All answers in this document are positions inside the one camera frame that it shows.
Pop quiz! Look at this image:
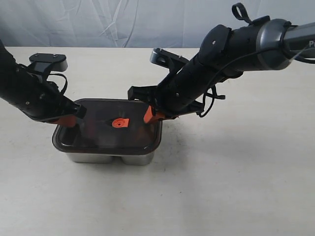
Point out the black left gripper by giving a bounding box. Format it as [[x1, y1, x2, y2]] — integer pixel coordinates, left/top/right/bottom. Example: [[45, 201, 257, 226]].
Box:
[[14, 78, 87, 127]]

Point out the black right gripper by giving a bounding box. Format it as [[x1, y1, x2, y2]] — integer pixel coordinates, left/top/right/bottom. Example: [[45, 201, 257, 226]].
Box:
[[127, 71, 204, 124]]

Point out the dark transparent lunch box lid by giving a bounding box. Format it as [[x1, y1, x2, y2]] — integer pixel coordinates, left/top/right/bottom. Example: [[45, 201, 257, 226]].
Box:
[[52, 98, 162, 155]]

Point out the red toy sausage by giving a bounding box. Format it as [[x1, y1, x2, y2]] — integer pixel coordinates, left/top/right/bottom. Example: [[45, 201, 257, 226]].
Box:
[[83, 116, 96, 147]]

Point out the yellow toy cheese block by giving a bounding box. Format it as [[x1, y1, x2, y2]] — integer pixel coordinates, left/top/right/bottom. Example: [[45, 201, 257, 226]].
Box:
[[133, 124, 155, 147]]

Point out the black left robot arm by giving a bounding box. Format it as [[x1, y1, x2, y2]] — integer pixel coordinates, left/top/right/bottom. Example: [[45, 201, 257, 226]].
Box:
[[0, 44, 87, 127]]

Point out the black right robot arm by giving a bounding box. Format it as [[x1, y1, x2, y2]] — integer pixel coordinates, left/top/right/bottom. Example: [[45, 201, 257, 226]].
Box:
[[127, 19, 315, 123]]

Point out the stainless steel lunch box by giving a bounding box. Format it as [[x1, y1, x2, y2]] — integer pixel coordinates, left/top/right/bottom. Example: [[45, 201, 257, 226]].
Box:
[[66, 151, 155, 166]]

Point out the blue wrinkled backdrop cloth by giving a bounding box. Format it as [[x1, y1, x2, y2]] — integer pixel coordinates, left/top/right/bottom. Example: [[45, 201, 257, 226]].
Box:
[[0, 0, 315, 49]]

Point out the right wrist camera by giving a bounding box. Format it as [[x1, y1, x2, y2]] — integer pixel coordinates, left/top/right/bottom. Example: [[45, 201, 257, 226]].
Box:
[[150, 48, 189, 74]]

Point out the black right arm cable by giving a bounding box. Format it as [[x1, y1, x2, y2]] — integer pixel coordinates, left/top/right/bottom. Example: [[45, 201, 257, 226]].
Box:
[[198, 2, 315, 118]]

